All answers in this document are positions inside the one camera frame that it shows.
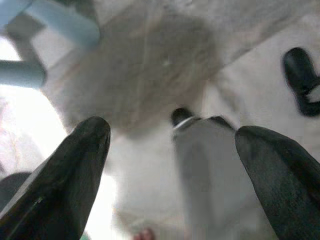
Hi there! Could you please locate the person's bare foot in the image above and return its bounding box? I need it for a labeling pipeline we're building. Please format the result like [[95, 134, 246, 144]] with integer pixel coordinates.
[[132, 226, 156, 240]]

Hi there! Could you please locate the light blue plastic chair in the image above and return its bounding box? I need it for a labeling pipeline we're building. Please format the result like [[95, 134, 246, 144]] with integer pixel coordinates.
[[0, 0, 101, 89]]

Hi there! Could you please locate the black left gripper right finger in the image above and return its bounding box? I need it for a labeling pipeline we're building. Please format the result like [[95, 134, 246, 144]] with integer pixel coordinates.
[[235, 125, 320, 240]]

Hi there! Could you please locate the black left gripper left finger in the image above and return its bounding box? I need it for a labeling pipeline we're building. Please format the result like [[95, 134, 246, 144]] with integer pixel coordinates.
[[0, 115, 112, 240]]

